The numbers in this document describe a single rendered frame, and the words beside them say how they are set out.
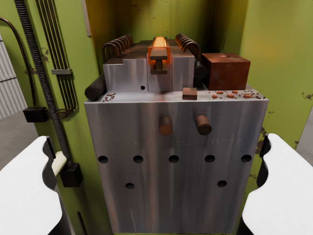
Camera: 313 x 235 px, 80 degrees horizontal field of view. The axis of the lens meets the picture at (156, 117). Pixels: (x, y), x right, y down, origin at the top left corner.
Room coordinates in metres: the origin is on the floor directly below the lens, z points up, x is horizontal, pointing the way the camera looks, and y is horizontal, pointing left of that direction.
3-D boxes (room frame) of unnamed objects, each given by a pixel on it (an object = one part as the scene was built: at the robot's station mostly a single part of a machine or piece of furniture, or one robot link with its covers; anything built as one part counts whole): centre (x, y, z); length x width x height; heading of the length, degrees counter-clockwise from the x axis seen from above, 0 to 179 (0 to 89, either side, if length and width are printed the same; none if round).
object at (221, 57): (0.47, -0.17, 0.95); 0.12 x 0.09 x 0.07; 178
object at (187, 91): (0.38, -0.07, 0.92); 0.04 x 0.03 x 0.01; 170
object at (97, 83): (0.57, 0.12, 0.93); 0.40 x 0.03 x 0.03; 178
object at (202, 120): (0.33, -0.09, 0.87); 0.04 x 0.03 x 0.03; 178
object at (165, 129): (0.34, -0.02, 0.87); 0.04 x 0.03 x 0.03; 178
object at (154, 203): (0.63, -0.05, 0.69); 0.56 x 0.38 x 0.45; 178
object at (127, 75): (0.63, 0.01, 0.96); 0.42 x 0.20 x 0.09; 178
